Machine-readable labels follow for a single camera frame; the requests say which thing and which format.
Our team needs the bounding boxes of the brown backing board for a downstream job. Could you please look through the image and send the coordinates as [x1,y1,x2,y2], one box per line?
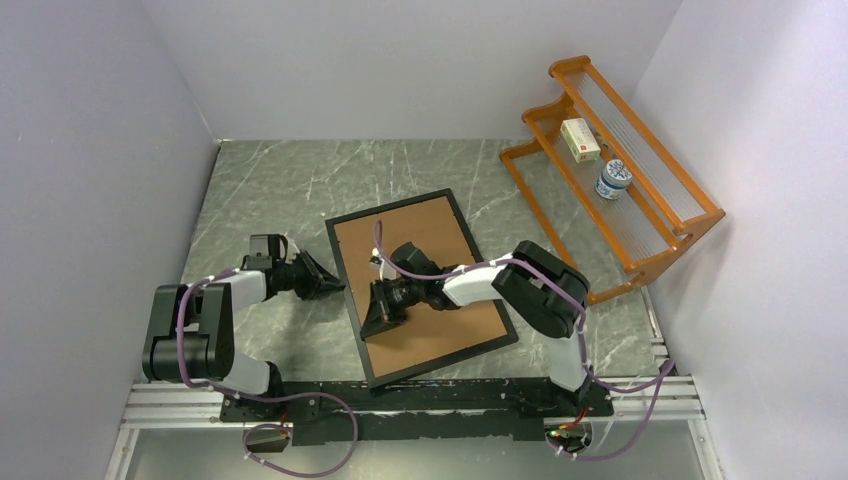
[332,195,510,382]

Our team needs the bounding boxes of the orange wooden rack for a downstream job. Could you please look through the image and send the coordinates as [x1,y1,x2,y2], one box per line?
[500,56,725,304]

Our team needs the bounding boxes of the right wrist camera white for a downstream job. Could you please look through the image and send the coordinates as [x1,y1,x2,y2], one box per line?
[369,249,384,269]

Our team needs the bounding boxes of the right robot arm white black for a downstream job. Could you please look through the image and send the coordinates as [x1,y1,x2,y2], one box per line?
[360,240,590,415]

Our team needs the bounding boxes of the purple cable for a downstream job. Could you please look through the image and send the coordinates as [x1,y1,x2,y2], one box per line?
[173,268,360,480]
[372,218,678,463]

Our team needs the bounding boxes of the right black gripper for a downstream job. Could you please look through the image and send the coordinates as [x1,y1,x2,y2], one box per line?
[362,278,425,338]

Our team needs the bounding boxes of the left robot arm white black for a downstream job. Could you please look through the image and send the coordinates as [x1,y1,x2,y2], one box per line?
[141,234,345,420]

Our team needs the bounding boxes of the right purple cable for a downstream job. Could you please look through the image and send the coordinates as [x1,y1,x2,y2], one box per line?
[372,218,678,463]

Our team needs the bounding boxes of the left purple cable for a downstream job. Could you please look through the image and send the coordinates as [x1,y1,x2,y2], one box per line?
[173,268,360,480]

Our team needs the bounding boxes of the aluminium rail profile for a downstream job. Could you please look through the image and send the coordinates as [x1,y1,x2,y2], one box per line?
[120,376,706,430]

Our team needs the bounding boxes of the blue white ceramic jar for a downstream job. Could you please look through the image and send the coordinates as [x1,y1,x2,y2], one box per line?
[595,159,633,200]

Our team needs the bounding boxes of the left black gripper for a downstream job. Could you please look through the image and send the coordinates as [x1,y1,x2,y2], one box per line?
[274,250,343,301]

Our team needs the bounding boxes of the white red carton box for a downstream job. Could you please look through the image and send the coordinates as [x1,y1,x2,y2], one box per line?
[560,117,601,163]

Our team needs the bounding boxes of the black picture frame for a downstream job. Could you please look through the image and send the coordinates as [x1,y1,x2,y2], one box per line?
[323,188,520,391]

